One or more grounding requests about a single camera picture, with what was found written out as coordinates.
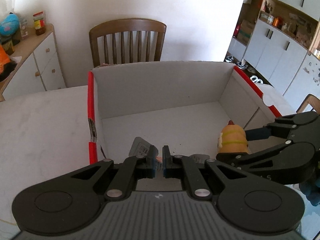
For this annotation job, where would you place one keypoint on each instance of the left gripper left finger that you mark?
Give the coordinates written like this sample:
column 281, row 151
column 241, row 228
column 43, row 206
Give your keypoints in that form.
column 129, row 173

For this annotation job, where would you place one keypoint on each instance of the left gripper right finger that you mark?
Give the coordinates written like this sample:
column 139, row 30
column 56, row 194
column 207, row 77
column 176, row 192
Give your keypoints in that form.
column 185, row 169

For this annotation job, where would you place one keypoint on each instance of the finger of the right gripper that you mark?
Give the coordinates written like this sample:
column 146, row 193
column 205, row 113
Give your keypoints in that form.
column 269, row 130
column 279, row 157

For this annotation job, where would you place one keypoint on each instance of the white snack pouch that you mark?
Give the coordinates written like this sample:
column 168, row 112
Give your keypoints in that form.
column 143, row 149

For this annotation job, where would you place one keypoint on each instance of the yellow squeaky toy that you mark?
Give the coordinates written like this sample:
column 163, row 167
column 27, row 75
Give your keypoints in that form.
column 232, row 139

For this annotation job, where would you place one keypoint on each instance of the blue gloved right hand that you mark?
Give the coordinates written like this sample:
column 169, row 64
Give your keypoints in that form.
column 310, row 188

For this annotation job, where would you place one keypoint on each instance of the right wooden chair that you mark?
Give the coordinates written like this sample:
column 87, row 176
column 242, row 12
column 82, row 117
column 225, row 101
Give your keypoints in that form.
column 312, row 101

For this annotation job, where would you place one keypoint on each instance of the wooden chair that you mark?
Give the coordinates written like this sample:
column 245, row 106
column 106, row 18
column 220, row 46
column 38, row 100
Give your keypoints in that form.
column 127, row 40
column 312, row 101

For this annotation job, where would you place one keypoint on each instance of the red cardboard box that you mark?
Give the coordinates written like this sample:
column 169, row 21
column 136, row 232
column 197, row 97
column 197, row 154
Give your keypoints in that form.
column 182, row 104

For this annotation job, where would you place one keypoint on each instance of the white sideboard cabinet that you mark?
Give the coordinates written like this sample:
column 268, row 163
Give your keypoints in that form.
column 38, row 69

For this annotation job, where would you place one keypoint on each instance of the far wooden chair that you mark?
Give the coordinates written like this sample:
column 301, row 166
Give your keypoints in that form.
column 127, row 40

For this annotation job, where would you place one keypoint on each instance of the orange snack bag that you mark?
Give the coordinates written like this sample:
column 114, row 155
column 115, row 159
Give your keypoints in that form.
column 4, row 60

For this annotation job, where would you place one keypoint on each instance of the red lid sauce jar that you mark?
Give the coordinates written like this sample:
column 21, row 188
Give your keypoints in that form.
column 39, row 23

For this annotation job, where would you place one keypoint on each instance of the small blue globe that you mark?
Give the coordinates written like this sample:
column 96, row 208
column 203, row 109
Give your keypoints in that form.
column 9, row 25

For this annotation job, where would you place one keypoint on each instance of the white wall cabinet unit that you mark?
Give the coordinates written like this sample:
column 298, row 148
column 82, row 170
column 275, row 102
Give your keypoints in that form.
column 278, row 41

